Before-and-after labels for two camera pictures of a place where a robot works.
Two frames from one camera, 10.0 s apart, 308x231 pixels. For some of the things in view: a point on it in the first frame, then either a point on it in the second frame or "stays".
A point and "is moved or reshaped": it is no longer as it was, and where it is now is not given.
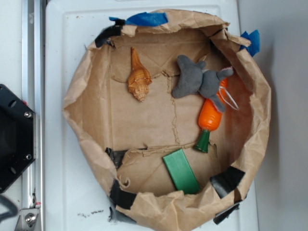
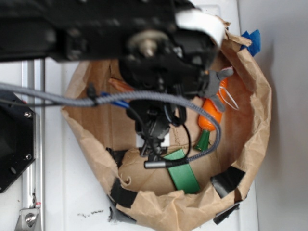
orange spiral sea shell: [139, 79] is moved or reshaped
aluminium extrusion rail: [33, 39] stays
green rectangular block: [181, 172] stays
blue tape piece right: [253, 37] stays
